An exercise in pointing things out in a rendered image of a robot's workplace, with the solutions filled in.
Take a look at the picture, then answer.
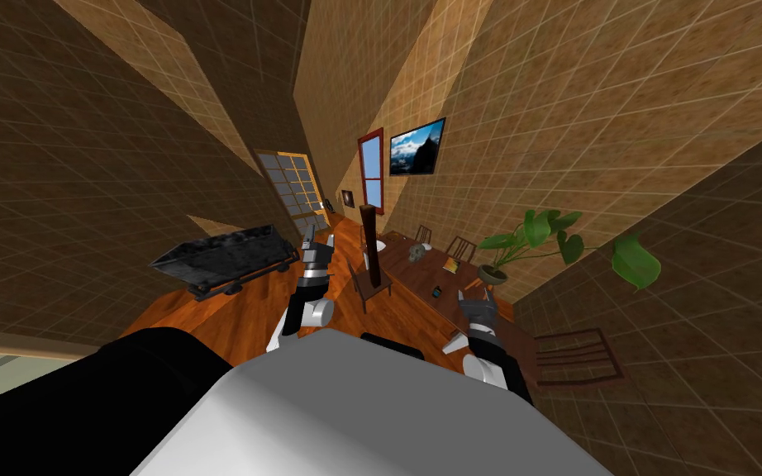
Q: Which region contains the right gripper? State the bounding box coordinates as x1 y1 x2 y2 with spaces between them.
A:
457 285 502 334

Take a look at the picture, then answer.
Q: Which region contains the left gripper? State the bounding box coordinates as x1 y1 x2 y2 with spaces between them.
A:
298 224 336 271

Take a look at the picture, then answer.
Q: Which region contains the glass pane door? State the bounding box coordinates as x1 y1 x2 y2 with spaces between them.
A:
253 150 333 234

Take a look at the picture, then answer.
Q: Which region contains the long brown wooden table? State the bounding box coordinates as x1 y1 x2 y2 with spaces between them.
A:
362 230 542 374

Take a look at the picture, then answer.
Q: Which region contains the red framed window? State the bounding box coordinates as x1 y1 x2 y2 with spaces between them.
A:
356 126 386 217

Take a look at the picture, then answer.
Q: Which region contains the green potted plant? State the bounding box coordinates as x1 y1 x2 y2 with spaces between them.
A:
475 208 663 292

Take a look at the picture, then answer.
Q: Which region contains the black mine cart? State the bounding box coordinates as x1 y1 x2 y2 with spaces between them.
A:
148 224 301 303

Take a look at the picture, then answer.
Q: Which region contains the mountain landscape picture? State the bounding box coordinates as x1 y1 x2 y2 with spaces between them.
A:
388 117 448 179

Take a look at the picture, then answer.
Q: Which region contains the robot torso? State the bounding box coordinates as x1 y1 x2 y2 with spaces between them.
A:
128 327 615 476

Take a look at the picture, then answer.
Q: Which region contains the dark brown tall post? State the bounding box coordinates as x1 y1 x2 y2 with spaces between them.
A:
358 204 383 289

